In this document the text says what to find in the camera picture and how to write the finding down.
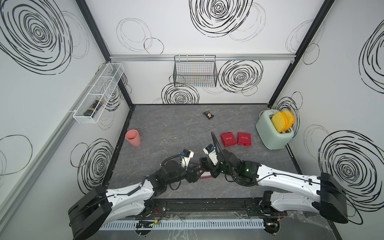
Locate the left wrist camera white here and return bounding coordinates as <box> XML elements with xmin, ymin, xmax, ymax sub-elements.
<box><xmin>180</xmin><ymin>149</ymin><xmax>194</xmax><ymax>170</ymax></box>

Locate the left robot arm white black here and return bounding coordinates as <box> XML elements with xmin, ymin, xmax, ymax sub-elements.
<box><xmin>68</xmin><ymin>155</ymin><xmax>203</xmax><ymax>240</ymax></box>

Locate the pink plastic cup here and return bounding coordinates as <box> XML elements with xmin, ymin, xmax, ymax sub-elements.
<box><xmin>125</xmin><ymin>130</ymin><xmax>141</xmax><ymax>147</ymax></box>

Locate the mint green toaster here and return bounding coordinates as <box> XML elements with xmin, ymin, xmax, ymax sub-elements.
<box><xmin>256</xmin><ymin>110</ymin><xmax>295</xmax><ymax>150</ymax></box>

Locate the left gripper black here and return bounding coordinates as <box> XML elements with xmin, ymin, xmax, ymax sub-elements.
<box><xmin>165</xmin><ymin>161</ymin><xmax>205</xmax><ymax>186</ymax></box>

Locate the black vertical frame post left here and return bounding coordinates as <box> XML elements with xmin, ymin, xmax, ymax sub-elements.
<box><xmin>76</xmin><ymin>0</ymin><xmax>135</xmax><ymax>110</ymax></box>

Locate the black wire wall basket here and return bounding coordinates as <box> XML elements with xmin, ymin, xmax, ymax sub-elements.
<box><xmin>173</xmin><ymin>55</ymin><xmax>219</xmax><ymax>88</ymax></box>

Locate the black vertical frame post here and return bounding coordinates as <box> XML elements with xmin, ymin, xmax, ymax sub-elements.
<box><xmin>76</xmin><ymin>0</ymin><xmax>135</xmax><ymax>110</ymax></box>
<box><xmin>267</xmin><ymin>0</ymin><xmax>335</xmax><ymax>108</ymax></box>

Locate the small black snack packet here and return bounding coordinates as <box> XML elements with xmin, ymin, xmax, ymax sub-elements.
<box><xmin>203</xmin><ymin>111</ymin><xmax>214</xmax><ymax>120</ymax></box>

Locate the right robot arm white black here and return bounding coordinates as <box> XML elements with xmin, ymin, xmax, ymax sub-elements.
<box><xmin>202</xmin><ymin>133</ymin><xmax>349</xmax><ymax>224</ymax></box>

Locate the dark bottle on shelf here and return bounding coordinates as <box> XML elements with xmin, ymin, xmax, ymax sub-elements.
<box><xmin>83</xmin><ymin>99</ymin><xmax>104</xmax><ymax>118</ymax></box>

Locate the orange toast slice back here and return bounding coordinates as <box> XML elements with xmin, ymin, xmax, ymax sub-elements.
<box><xmin>283</xmin><ymin>110</ymin><xmax>295</xmax><ymax>131</ymax></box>

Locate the white wire wall shelf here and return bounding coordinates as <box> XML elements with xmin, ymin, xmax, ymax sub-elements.
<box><xmin>73</xmin><ymin>63</ymin><xmax>124</xmax><ymax>124</ymax></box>

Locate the black vertical frame post right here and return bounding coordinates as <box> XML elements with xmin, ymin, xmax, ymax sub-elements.
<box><xmin>267</xmin><ymin>0</ymin><xmax>335</xmax><ymax>108</ymax></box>

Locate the white slotted cable duct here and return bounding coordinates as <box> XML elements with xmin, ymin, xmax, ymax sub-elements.
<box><xmin>100</xmin><ymin>219</ymin><xmax>265</xmax><ymax>231</ymax></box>

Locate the yellow toast slice front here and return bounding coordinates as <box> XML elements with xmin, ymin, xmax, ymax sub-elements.
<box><xmin>271</xmin><ymin>112</ymin><xmax>288</xmax><ymax>133</ymax></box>

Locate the red jewelry box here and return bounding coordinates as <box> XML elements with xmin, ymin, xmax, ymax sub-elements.
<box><xmin>200</xmin><ymin>172</ymin><xmax>213</xmax><ymax>180</ymax></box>

